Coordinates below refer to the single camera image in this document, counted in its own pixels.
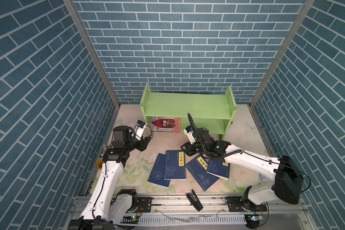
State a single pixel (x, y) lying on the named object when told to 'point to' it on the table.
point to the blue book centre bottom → (197, 167)
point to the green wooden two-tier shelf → (212, 111)
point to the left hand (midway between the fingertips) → (146, 135)
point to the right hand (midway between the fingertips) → (181, 145)
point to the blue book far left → (157, 175)
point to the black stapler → (194, 201)
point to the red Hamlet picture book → (170, 124)
